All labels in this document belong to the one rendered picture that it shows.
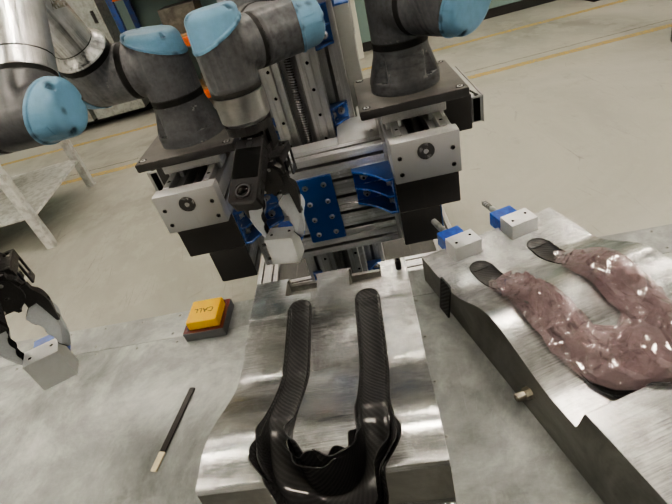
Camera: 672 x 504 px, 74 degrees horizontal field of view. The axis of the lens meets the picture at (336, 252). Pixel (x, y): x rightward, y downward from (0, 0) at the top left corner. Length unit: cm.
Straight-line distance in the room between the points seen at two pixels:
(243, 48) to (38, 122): 27
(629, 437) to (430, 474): 19
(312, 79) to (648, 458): 90
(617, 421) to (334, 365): 33
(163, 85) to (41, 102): 42
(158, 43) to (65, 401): 69
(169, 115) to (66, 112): 42
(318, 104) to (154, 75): 36
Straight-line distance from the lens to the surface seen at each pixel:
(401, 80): 99
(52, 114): 66
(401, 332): 65
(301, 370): 65
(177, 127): 106
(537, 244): 83
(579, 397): 60
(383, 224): 113
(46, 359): 79
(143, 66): 105
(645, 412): 56
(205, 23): 66
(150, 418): 82
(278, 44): 69
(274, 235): 77
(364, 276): 77
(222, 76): 66
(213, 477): 54
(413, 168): 92
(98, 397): 92
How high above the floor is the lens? 136
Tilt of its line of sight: 36 degrees down
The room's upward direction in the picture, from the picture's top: 16 degrees counter-clockwise
